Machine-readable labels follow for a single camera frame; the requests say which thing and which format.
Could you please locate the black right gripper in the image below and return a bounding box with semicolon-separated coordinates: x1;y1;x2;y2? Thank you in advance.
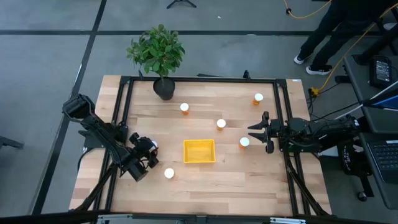
248;111;289;154

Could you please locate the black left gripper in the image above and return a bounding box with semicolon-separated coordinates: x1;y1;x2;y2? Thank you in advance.
129;132;160;169

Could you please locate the yellow plastic basket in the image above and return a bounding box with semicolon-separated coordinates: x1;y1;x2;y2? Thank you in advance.
183;139;216;164

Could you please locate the white box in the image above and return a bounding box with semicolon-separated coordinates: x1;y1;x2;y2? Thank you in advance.
320;136;340;157

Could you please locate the black backpack white print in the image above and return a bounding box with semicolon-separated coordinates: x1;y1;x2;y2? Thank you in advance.
337;141;375;200

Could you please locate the green potted plant black pot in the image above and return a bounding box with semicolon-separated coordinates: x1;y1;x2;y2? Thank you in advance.
126;24;186;101

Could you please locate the grey side desk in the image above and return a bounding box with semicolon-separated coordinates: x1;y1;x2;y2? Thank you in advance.
343;54;398;210

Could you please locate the person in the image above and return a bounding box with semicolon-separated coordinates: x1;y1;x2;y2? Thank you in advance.
294;0;398;76

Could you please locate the black front crossbar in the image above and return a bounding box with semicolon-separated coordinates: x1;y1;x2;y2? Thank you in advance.
0;210;398;224

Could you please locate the black laptop keyboard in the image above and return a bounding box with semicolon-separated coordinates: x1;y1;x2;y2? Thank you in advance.
366;139;398;184

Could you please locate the dark blue monitor panel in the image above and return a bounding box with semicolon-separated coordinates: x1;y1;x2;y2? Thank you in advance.
362;80;398;110

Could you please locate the black power adapter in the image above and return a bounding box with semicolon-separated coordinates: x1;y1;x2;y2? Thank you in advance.
369;55;393;90

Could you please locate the dark grey stand foot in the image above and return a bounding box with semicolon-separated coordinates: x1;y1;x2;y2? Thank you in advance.
0;136;25;150

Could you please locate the black tripod foot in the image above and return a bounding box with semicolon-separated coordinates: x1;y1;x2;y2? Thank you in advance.
166;0;197;9

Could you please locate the yellow extension cable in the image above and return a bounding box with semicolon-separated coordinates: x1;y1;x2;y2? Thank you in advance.
283;0;332;20
310;2;398;96

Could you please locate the black aluminium table frame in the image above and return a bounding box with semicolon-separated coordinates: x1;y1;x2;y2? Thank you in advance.
73;74;332;218

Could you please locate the white cable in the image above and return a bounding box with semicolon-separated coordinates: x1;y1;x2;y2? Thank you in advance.
334;81;398;121

